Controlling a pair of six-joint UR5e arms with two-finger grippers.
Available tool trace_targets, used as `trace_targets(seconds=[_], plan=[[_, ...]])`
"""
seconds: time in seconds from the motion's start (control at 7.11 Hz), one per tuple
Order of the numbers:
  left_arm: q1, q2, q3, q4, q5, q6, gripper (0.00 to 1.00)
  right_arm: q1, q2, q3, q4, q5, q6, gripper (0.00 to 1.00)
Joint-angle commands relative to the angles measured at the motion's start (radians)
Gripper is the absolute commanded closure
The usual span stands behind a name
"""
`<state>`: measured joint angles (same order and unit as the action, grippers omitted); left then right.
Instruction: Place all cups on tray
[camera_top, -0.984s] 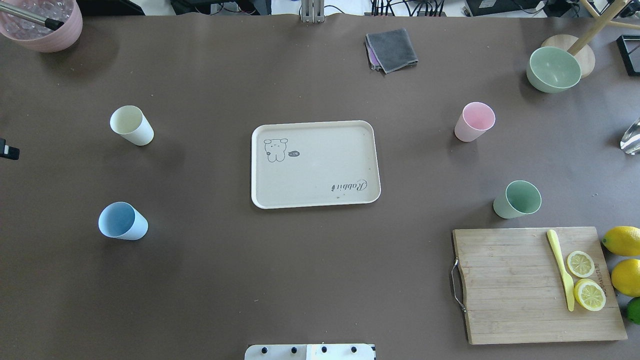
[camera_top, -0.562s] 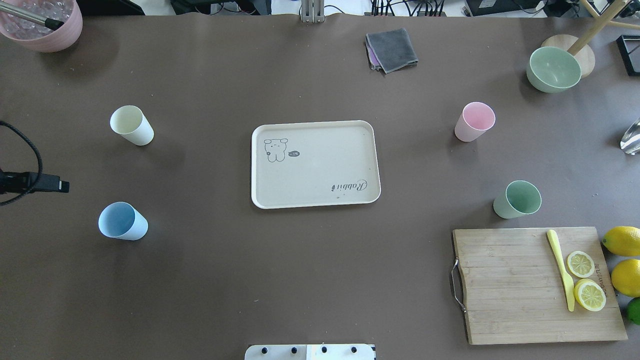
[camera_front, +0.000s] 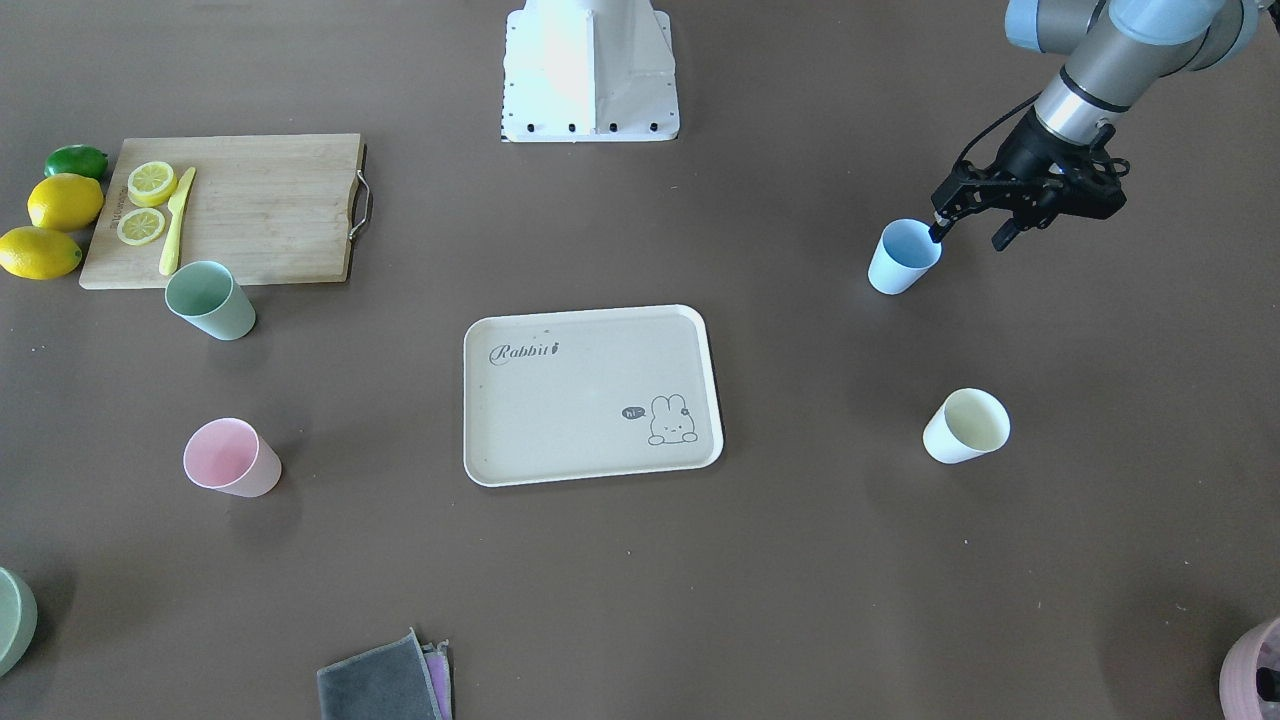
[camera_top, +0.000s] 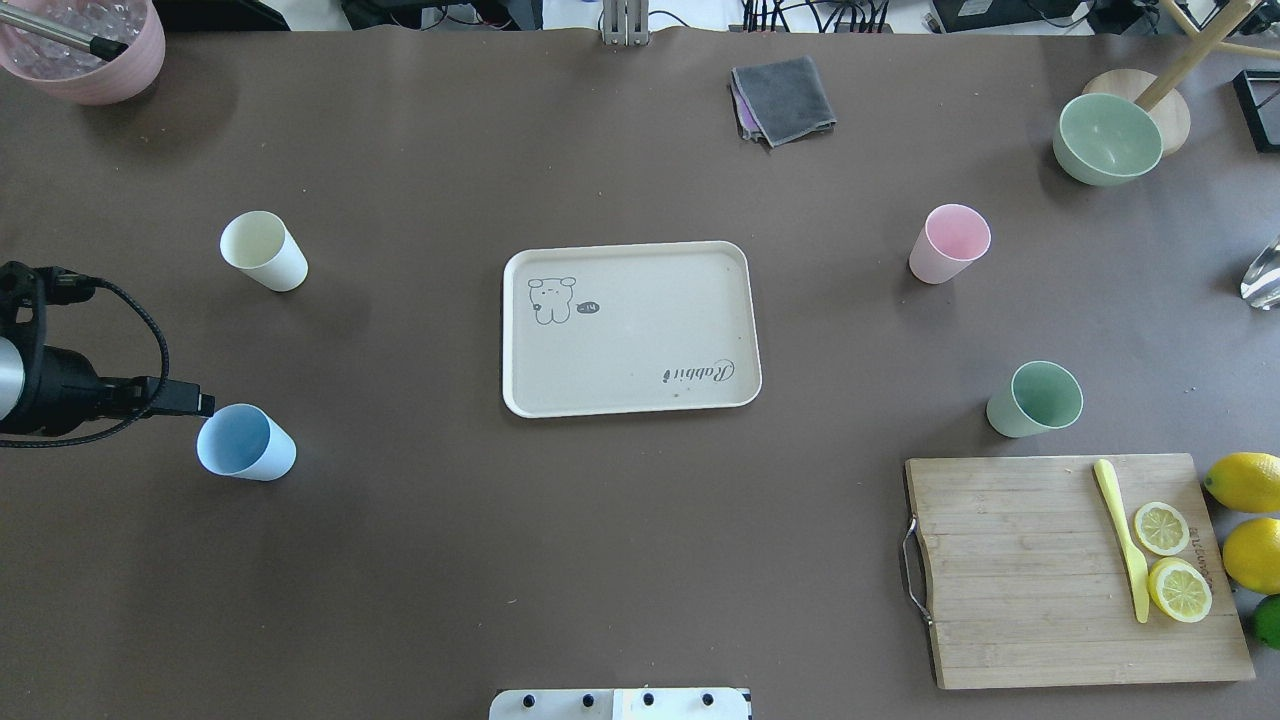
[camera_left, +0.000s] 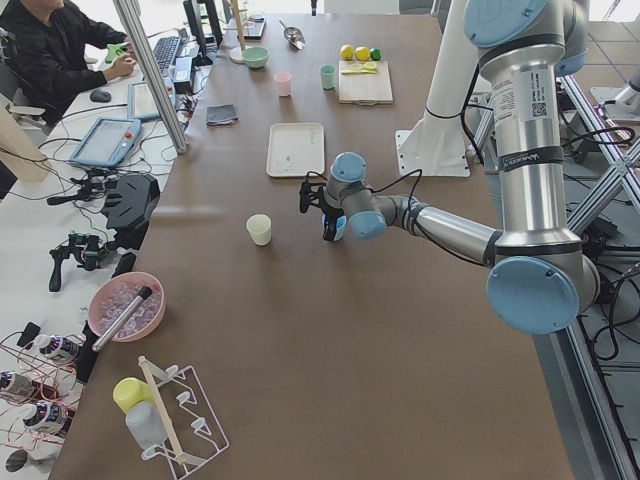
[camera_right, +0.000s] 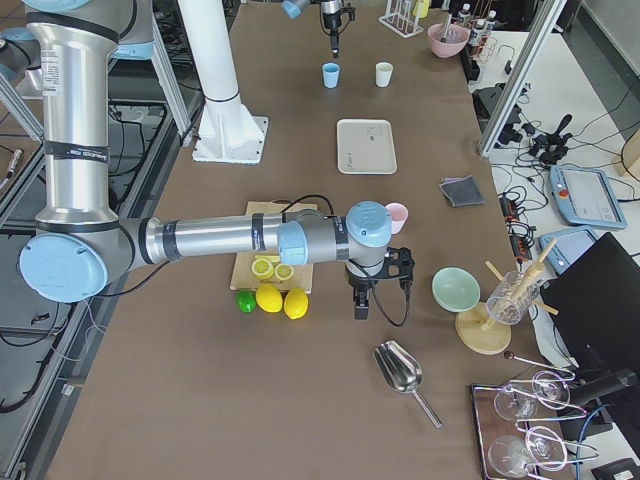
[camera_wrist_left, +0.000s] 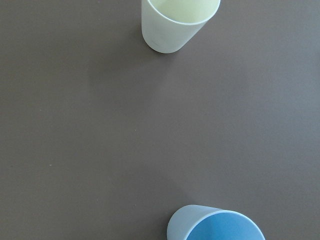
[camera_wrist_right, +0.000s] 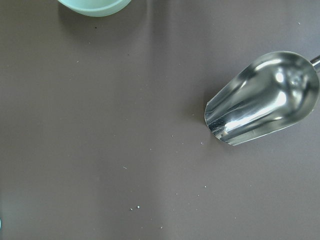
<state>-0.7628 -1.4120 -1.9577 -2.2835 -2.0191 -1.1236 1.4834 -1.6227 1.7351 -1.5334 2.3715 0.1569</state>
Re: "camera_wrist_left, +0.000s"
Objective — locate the light blue cup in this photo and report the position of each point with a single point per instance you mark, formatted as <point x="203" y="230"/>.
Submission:
<point x="197" y="222"/>

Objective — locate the cream white cup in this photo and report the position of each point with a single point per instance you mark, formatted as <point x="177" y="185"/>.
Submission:
<point x="167" y="25"/>

